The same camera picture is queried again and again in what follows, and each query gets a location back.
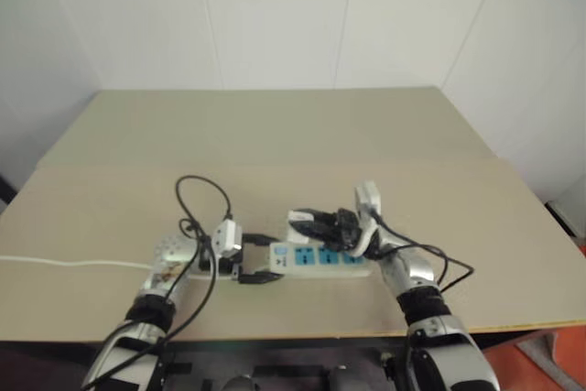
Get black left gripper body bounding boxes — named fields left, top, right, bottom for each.
left=217, top=248, right=247, bottom=284

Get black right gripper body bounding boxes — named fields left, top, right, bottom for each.
left=331, top=209, right=364, bottom=253

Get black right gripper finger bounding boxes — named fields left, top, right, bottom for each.
left=291, top=221, right=342, bottom=248
left=295, top=207, right=341, bottom=226

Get white charger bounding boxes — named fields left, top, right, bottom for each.
left=286, top=209, right=318, bottom=245

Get white power strip blue sockets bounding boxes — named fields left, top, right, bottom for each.
left=267, top=240, right=373, bottom=279

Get dark rounded shape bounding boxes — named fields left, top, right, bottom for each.
left=220, top=375, right=258, bottom=391

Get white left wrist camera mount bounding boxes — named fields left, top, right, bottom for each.
left=211, top=220, right=244, bottom=260

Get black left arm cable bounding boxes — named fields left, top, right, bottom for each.
left=81, top=174, right=234, bottom=390

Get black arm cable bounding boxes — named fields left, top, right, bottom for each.
left=365, top=207, right=475, bottom=295
left=81, top=174, right=234, bottom=390

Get black frame under table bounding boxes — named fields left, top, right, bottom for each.
left=157, top=338, right=413, bottom=391

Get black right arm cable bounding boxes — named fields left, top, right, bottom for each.
left=365, top=207, right=475, bottom=295

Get white power strip cord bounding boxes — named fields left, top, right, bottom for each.
left=0, top=255, right=235, bottom=282

